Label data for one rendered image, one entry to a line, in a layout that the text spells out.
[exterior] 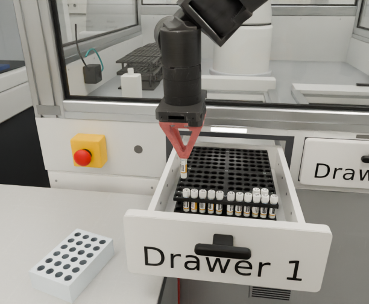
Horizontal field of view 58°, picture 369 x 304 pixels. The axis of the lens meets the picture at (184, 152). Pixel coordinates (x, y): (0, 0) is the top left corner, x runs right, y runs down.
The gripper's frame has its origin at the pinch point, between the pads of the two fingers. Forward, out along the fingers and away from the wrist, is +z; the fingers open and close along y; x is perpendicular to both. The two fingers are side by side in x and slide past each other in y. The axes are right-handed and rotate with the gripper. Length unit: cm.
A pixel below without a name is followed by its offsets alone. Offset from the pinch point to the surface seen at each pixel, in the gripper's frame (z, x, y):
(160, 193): 8.4, 4.5, -0.5
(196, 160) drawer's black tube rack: 8.7, -0.2, 12.5
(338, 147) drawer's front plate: 8.2, -30.3, 20.5
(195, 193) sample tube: 6.8, -1.9, -2.0
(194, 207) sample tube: 9.7, -1.8, -2.2
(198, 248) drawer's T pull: 5.8, -4.2, -15.6
